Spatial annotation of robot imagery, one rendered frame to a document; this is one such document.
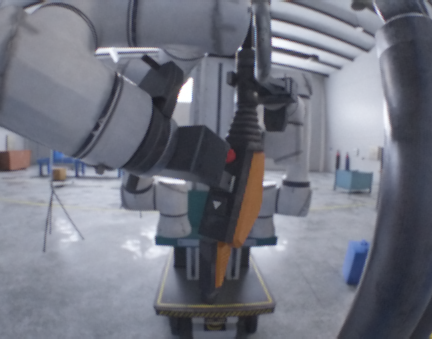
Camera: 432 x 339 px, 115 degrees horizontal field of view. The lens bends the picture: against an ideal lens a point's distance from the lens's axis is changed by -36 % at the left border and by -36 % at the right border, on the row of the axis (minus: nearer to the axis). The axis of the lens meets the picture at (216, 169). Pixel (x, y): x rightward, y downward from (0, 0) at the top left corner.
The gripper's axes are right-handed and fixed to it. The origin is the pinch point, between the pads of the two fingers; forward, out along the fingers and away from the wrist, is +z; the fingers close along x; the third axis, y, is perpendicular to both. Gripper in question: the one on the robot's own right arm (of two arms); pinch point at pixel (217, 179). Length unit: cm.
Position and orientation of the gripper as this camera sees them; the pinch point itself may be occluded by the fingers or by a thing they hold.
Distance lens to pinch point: 33.6
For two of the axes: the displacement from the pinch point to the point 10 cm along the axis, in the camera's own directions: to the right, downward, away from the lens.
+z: 5.4, 3.1, 7.8
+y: -2.5, 9.5, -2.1
